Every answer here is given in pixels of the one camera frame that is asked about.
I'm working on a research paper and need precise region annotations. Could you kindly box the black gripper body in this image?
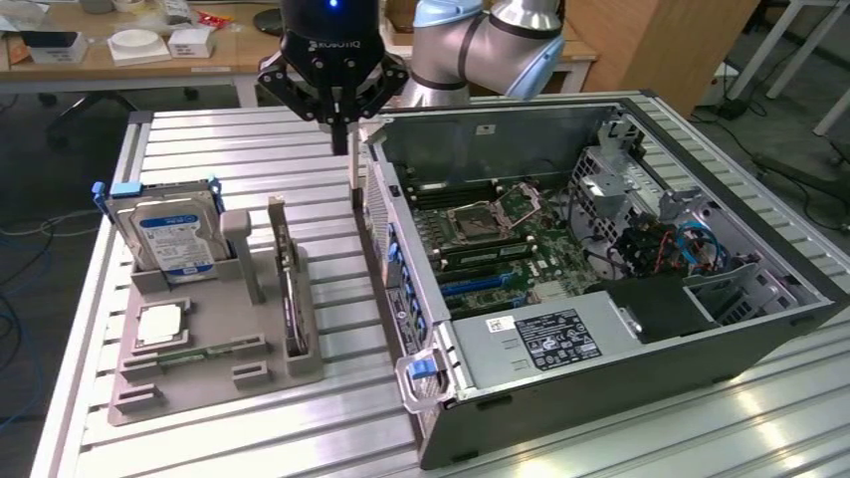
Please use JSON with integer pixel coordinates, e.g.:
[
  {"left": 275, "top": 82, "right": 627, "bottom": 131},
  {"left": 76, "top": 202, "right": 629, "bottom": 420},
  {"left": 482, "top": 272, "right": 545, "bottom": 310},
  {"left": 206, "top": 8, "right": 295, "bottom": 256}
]
[{"left": 278, "top": 0, "right": 390, "bottom": 120}]

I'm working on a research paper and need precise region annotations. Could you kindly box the black graphics card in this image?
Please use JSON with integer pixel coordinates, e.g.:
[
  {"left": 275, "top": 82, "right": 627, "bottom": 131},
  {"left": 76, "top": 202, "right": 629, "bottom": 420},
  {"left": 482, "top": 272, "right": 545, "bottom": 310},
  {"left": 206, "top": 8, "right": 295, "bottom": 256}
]
[{"left": 267, "top": 194, "right": 315, "bottom": 360}]

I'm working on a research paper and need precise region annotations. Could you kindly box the white labelled box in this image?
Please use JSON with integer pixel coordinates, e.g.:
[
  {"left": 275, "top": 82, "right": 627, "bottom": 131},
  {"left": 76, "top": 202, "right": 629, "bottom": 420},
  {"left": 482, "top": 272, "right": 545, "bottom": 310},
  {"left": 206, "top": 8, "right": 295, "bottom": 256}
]
[{"left": 166, "top": 27, "right": 218, "bottom": 59}]

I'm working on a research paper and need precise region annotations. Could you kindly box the white round moulded object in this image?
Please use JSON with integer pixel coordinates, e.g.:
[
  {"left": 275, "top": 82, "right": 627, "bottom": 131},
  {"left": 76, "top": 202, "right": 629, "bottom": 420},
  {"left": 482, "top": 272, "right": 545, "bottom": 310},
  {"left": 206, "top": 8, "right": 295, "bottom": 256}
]
[{"left": 107, "top": 28, "right": 172, "bottom": 66}]

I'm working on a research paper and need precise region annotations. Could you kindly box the wooden desk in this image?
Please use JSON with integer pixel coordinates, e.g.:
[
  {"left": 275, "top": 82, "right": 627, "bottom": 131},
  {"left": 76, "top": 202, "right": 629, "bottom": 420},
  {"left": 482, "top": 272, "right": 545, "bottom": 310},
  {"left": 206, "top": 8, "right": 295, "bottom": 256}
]
[{"left": 0, "top": 0, "right": 599, "bottom": 109}]

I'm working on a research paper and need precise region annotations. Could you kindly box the metal socket cover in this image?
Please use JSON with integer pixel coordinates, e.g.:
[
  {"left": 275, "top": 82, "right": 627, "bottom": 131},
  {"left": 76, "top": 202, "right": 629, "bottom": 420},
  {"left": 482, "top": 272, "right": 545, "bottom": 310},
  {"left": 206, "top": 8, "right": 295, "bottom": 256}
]
[{"left": 494, "top": 181, "right": 541, "bottom": 233}]

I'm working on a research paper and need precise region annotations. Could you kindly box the CPU socket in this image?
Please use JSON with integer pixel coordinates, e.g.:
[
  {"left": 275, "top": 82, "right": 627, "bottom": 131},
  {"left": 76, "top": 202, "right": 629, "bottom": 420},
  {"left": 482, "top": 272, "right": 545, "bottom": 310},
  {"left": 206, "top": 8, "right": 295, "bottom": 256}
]
[{"left": 447, "top": 201, "right": 512, "bottom": 245}]

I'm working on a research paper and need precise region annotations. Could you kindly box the black office chair base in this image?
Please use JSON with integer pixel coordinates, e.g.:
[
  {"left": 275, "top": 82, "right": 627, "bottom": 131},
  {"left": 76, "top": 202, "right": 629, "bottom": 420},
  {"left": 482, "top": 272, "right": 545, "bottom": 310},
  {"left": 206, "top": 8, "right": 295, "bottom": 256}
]
[{"left": 39, "top": 88, "right": 200, "bottom": 148}]

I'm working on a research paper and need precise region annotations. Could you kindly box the white box black top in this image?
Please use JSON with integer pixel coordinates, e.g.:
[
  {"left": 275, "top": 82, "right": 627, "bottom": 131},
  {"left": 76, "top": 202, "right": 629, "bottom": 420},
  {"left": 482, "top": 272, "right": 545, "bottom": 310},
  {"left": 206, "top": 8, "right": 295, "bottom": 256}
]
[{"left": 19, "top": 30, "right": 89, "bottom": 65}]

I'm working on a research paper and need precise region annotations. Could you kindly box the hard drive with blue label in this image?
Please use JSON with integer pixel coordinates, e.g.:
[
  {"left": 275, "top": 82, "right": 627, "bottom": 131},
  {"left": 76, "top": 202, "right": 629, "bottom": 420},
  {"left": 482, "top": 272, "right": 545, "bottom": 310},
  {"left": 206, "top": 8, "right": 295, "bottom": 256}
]
[{"left": 89, "top": 173, "right": 231, "bottom": 286}]

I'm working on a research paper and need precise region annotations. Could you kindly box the perforated metal drive cage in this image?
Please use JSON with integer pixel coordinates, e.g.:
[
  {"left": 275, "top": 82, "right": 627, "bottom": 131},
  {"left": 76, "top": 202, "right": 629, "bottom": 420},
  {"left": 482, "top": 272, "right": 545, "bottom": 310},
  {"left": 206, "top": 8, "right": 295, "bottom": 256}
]
[{"left": 570, "top": 143, "right": 666, "bottom": 228}]

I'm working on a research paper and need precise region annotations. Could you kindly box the brown cardboard piece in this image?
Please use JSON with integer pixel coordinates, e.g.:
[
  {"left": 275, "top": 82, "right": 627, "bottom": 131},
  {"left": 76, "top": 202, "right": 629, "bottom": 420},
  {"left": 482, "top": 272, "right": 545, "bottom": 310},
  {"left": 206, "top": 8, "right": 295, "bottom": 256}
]
[{"left": 0, "top": 34, "right": 33, "bottom": 65}]

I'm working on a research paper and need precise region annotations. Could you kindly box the wooden cabinet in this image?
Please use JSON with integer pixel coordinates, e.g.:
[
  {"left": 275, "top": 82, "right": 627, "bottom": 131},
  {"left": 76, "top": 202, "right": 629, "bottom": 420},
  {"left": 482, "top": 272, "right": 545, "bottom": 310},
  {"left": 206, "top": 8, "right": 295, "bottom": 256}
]
[{"left": 562, "top": 0, "right": 762, "bottom": 117}]

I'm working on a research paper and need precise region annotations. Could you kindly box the blue expansion slot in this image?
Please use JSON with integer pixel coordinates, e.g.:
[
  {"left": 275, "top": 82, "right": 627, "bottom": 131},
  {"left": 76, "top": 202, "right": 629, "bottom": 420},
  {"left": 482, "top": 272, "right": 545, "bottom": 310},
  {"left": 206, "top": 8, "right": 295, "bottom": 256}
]
[{"left": 438, "top": 273, "right": 510, "bottom": 296}]

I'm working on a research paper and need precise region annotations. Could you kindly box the silver CPU chip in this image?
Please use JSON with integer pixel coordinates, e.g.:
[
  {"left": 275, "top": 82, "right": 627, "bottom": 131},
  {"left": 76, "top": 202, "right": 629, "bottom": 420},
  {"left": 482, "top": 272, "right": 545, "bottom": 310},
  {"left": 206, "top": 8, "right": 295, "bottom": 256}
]
[{"left": 136, "top": 304, "right": 191, "bottom": 348}]

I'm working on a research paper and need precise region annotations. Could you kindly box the green RAM stick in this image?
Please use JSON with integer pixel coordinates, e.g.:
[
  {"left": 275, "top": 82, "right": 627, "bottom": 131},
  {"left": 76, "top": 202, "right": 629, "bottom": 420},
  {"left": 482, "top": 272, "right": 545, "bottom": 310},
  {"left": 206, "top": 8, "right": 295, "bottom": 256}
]
[{"left": 155, "top": 346, "right": 234, "bottom": 363}]

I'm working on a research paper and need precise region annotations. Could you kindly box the grey power supply unit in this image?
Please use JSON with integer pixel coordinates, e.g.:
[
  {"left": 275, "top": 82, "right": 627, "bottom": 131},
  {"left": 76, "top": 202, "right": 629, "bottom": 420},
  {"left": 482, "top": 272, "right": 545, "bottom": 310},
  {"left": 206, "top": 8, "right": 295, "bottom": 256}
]
[{"left": 450, "top": 291, "right": 646, "bottom": 389}]

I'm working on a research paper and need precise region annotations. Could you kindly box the grey parts rack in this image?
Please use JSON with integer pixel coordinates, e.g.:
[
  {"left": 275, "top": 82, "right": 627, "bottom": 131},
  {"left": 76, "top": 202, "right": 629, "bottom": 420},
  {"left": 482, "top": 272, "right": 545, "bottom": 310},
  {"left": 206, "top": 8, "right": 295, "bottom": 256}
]
[{"left": 105, "top": 208, "right": 327, "bottom": 428}]

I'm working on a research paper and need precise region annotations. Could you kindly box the black floor stand base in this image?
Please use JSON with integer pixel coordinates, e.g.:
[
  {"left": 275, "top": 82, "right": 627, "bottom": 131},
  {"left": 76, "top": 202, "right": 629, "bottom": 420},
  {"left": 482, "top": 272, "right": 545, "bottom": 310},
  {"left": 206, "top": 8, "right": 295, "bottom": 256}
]
[{"left": 749, "top": 146, "right": 850, "bottom": 200}]

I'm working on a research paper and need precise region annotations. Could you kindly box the metal disk bay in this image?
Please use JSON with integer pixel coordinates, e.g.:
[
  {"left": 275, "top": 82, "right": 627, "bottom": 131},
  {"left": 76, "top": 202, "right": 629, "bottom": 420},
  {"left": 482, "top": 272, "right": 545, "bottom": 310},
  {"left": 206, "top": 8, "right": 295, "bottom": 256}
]
[{"left": 682, "top": 261, "right": 802, "bottom": 328}]

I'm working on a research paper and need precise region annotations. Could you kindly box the black open PC case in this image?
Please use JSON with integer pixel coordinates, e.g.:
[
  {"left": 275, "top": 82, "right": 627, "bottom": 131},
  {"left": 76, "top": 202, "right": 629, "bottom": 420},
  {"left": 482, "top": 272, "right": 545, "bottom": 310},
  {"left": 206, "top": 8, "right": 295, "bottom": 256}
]
[{"left": 348, "top": 96, "right": 837, "bottom": 471}]

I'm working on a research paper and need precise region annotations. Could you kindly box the thin black wire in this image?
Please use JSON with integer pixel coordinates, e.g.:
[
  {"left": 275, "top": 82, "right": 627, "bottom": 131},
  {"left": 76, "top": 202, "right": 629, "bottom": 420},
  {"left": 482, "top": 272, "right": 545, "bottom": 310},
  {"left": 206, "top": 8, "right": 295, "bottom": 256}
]
[{"left": 565, "top": 186, "right": 617, "bottom": 280}]

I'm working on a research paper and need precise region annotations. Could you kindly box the red wire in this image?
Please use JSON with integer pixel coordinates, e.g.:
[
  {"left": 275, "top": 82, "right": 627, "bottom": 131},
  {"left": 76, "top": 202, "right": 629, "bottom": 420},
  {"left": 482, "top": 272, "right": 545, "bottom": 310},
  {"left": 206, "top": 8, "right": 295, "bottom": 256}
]
[{"left": 654, "top": 231, "right": 674, "bottom": 273}]

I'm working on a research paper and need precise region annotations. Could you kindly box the blue data wire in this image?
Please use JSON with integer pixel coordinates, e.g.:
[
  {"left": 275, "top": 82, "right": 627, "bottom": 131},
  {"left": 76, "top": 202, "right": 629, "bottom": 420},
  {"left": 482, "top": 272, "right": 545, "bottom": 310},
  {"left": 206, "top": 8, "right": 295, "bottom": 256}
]
[{"left": 674, "top": 222, "right": 731, "bottom": 276}]

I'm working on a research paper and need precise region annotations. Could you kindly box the black plastic air duct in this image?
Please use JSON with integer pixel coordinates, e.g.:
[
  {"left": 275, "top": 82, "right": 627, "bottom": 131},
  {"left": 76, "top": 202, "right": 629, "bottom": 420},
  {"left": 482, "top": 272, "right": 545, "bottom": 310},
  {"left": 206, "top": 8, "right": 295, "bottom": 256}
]
[{"left": 607, "top": 278, "right": 722, "bottom": 346}]

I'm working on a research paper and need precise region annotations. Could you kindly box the white table frame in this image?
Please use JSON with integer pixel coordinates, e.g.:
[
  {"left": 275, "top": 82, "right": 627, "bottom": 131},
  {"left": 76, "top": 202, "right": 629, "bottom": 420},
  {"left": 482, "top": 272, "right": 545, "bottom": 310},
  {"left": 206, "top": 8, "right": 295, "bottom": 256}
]
[{"left": 722, "top": 0, "right": 850, "bottom": 135}]

